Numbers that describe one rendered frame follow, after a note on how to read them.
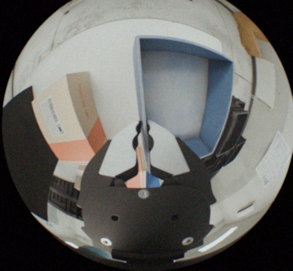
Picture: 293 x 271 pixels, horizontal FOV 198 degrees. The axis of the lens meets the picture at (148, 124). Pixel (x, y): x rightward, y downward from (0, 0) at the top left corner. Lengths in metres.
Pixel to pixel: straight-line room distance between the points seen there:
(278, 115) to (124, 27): 2.62
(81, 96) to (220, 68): 0.23
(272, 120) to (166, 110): 2.54
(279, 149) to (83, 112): 2.80
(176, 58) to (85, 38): 0.18
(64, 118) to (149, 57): 0.15
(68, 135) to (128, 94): 0.13
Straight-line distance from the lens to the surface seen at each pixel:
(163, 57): 0.17
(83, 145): 0.16
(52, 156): 0.38
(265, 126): 2.65
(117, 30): 0.20
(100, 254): 0.27
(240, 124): 0.98
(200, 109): 0.22
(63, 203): 0.62
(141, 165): 0.21
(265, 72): 2.58
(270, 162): 2.82
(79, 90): 0.16
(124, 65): 0.18
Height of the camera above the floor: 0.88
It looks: 57 degrees down
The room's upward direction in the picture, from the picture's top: 163 degrees clockwise
